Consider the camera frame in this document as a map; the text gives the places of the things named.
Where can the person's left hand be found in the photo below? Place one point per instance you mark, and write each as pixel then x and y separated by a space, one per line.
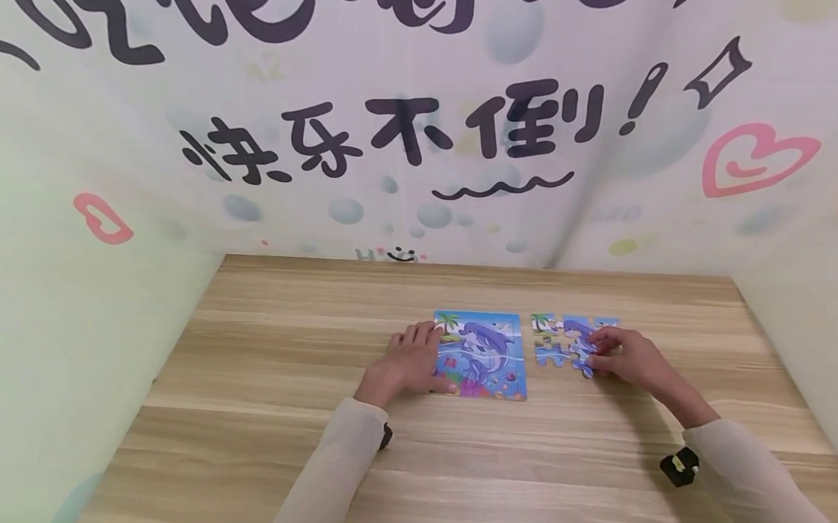
pixel 404 368

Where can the palm tree puzzle piece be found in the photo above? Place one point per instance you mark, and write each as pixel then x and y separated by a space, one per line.
pixel 543 327

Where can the person's right index finger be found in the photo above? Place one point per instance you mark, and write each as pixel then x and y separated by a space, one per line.
pixel 607 335

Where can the blue sky puzzle piece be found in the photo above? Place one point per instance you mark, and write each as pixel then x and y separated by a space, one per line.
pixel 605 322

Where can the person's left forearm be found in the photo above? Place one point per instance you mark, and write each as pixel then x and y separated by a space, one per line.
pixel 334 472

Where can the dolphin head puzzle piece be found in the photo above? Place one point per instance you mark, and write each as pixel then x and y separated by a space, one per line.
pixel 575 330

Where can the black wrist band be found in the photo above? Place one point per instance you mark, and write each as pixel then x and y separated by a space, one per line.
pixel 679 465
pixel 385 436

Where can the person's right forearm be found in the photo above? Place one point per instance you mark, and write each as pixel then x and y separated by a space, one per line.
pixel 758 490

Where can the person's right thumb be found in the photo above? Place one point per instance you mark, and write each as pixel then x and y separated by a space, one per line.
pixel 602 369

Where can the person's right hand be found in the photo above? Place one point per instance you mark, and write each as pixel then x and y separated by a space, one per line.
pixel 636 361

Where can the dolphin body puzzle piece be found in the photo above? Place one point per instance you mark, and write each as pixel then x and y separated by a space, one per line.
pixel 579 359

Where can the person's right fingers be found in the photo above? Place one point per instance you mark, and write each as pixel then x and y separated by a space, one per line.
pixel 603 352

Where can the person's left thumb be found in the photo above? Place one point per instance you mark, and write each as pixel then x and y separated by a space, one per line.
pixel 441 387

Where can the person's left fingers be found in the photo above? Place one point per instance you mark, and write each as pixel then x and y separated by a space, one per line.
pixel 421 340

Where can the dolphin picture card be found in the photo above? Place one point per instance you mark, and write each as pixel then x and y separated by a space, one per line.
pixel 489 354

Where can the blue water puzzle piece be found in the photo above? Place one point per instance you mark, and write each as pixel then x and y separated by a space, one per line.
pixel 549 354

